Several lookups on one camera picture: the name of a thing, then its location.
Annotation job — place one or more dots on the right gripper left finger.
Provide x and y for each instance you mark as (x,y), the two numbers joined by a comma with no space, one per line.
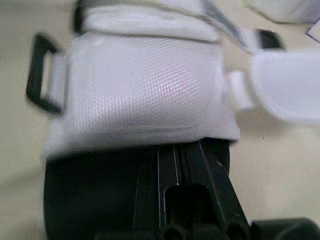
(150,190)

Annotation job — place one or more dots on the white box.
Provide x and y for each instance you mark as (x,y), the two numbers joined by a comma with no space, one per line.
(285,10)

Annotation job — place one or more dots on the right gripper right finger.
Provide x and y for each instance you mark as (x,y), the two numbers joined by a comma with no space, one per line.
(212,185)

